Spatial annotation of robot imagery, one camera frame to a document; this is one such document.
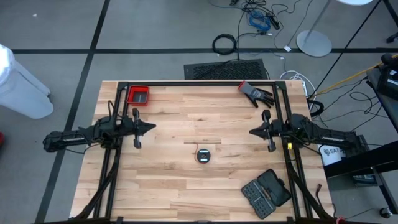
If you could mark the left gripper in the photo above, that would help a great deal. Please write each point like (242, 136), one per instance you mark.
(132, 127)

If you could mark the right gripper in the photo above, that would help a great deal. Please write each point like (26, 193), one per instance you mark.
(273, 130)

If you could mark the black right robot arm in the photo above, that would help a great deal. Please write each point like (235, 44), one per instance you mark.
(323, 133)

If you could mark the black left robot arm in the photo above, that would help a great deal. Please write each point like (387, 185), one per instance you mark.
(77, 135)

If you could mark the red plastic bin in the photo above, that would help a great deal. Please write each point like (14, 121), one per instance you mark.
(137, 95)

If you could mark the grey glove with red cuff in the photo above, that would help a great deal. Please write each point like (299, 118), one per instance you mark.
(255, 93)

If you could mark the grey screwdriver bit case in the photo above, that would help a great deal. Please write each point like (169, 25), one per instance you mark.
(264, 193)

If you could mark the white power strip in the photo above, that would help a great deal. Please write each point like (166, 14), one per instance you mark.
(304, 87)

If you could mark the black rubber floor mat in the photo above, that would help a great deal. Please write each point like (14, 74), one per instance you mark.
(227, 70)

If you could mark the white printed cardboard box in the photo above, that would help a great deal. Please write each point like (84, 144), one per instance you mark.
(332, 154)

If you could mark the white floor lamp stand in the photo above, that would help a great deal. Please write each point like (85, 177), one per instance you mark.
(314, 43)

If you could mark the black metal beam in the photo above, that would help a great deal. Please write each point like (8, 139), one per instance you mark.
(373, 158)

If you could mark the black desk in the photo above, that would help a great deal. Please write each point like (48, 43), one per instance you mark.
(385, 102)

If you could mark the white bin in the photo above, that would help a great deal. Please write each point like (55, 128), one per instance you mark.
(21, 87)

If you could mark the black caster wheel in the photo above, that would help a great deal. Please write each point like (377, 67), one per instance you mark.
(386, 212)

